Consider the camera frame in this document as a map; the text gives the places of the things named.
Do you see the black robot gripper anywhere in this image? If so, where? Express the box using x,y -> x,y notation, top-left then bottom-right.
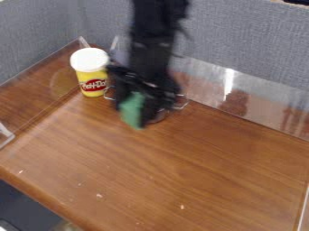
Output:
107,0 -> 190,127

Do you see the green foam block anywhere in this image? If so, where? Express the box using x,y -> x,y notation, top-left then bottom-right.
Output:
119,92 -> 145,130

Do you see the small steel pot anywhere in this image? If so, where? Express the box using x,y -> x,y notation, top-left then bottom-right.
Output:
105,85 -> 189,129

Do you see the yellow Play-Doh can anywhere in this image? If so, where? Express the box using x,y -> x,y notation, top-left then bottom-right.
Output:
70,48 -> 110,97

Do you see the clear acrylic left barrier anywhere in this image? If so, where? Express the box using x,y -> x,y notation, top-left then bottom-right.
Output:
0,36 -> 91,150

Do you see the clear acrylic barrier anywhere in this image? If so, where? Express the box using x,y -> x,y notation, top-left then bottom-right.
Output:
110,37 -> 309,142
0,36 -> 91,150

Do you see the clear acrylic back barrier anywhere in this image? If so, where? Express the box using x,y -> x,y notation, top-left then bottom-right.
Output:
110,37 -> 309,142

